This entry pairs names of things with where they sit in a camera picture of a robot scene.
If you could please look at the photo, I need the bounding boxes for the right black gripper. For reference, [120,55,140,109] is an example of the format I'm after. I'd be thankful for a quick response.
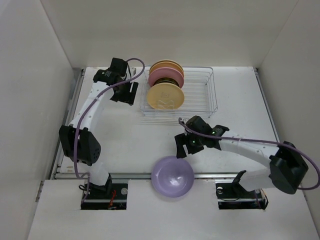
[174,130,204,158]

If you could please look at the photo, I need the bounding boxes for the beige plastic plate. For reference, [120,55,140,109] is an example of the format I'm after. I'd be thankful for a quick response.
[146,83,185,110]

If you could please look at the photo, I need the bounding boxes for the purple plastic plate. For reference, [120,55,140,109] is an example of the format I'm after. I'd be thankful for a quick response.
[151,156,195,198]

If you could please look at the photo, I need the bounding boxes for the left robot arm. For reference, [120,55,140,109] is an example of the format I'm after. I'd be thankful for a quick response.
[59,57,144,199]

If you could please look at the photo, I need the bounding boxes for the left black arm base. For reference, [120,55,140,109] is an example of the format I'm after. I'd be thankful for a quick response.
[78,179,128,211]

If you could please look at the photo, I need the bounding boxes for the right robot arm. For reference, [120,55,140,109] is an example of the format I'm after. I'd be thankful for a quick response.
[175,115,309,197]

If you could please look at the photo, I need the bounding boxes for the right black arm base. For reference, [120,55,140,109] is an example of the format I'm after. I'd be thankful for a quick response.
[215,182,269,210]

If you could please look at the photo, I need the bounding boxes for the yellow patterned plate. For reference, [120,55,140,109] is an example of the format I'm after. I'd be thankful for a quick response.
[153,77,180,87]

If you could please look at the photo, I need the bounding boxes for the tan rear plate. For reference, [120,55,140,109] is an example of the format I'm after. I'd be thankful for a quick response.
[153,59,180,66]

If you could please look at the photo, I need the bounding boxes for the pink plastic plate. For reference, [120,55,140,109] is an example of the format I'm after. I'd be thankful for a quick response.
[148,67,184,88]

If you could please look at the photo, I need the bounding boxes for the orange plastic plate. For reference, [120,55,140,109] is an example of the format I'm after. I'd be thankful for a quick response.
[149,62,185,77]

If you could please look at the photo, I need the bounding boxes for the white wire dish rack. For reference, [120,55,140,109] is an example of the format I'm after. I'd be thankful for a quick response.
[140,66,218,121]

